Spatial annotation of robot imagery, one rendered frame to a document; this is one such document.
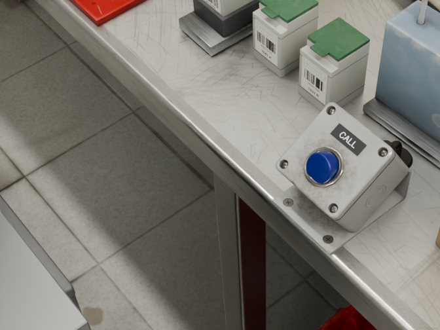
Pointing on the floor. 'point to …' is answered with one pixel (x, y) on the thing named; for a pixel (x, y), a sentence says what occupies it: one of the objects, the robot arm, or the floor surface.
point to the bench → (156, 17)
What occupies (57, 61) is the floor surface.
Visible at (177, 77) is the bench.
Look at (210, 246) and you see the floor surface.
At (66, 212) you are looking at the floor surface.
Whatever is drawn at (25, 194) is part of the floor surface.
